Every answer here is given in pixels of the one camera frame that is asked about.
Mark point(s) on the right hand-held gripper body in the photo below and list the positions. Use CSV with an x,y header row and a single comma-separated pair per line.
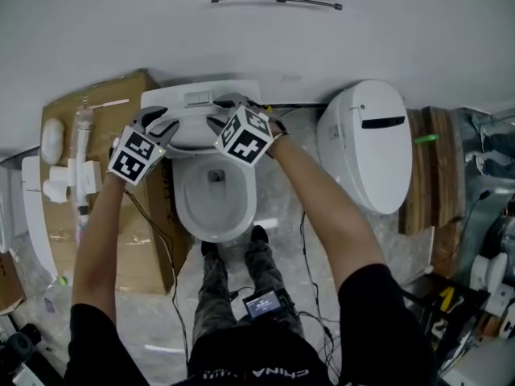
x,y
241,139

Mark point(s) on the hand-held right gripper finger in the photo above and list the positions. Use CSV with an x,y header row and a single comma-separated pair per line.
x,y
233,99
216,127

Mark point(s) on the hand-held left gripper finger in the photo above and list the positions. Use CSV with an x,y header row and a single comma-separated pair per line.
x,y
144,116
169,133

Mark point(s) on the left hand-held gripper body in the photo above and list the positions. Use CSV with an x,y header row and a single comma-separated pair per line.
x,y
133,155

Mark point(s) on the white toilet lid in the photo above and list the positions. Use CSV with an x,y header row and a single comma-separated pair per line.
x,y
193,129

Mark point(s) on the person's right forearm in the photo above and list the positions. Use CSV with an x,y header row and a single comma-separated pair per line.
x,y
330,207

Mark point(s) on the person's left forearm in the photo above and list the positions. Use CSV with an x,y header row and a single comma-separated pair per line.
x,y
96,247

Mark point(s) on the white toilet with tank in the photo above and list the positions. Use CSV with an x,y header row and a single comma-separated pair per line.
x,y
201,225

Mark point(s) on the white low tankless toilet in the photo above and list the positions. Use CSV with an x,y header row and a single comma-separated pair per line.
x,y
38,223

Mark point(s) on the white oval smart toilet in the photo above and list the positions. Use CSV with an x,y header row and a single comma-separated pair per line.
x,y
370,167

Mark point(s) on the person's right hand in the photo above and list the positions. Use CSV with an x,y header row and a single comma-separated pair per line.
x,y
278,129

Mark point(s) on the thin white strip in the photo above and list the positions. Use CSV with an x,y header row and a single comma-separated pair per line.
x,y
111,103

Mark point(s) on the small white box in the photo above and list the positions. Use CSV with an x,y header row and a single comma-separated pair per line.
x,y
89,177

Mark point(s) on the clear bag with brush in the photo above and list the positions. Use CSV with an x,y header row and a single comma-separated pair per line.
x,y
82,143

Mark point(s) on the white paper roll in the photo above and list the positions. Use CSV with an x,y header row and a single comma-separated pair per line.
x,y
55,185

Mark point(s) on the large cardboard box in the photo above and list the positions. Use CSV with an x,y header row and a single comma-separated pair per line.
x,y
137,255

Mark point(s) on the person's right leg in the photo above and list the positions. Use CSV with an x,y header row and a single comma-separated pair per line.
x,y
265,268

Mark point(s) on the person's leg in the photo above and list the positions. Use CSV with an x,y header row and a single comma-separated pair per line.
x,y
213,292
265,268

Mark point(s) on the person's left leg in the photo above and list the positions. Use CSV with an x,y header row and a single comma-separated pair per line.
x,y
213,292

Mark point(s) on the small purple item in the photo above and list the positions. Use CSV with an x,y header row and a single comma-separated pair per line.
x,y
48,305

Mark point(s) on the small cardboard box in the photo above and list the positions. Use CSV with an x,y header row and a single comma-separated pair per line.
x,y
9,284

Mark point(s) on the wooden step platform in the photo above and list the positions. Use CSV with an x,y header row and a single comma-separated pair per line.
x,y
434,183

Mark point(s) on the person's black shirt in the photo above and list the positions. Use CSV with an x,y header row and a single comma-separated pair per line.
x,y
241,360

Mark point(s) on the white ceramic fixture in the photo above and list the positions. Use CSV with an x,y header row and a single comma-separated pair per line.
x,y
489,273

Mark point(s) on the white wall socket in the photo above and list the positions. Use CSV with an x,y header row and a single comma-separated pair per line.
x,y
291,78

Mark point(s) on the black metal cart frame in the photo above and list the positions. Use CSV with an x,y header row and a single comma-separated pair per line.
x,y
446,312

